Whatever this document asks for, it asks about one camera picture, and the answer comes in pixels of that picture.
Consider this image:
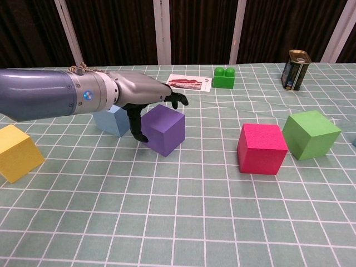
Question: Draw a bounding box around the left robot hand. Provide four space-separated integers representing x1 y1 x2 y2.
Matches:
111 71 189 143

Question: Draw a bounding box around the light blue foam cube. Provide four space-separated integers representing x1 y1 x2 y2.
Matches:
93 105 131 137

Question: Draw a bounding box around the purple foam cube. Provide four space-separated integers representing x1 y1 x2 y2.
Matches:
137 103 186 157

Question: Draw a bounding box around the white picture card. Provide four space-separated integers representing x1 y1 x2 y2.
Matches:
166 73 213 92

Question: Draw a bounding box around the dark pleated curtain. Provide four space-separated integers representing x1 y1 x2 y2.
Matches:
0 0 356 70

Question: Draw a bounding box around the green toy brick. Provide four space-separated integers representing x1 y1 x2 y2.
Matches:
213 66 236 90

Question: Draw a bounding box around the green checked tablecloth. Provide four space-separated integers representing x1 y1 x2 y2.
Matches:
0 62 356 267

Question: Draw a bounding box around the pink foam cube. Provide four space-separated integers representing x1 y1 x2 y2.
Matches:
236 123 289 175

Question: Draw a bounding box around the yellow foam cube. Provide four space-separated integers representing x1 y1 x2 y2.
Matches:
0 124 46 184

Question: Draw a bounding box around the green foam cube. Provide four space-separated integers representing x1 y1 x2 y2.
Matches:
282 110 342 161

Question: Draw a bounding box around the braided beige rope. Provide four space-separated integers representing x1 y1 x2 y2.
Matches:
68 61 108 75

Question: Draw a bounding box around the white metal frame post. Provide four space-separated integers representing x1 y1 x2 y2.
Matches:
229 0 248 65
319 0 356 63
53 0 84 66
153 0 172 66

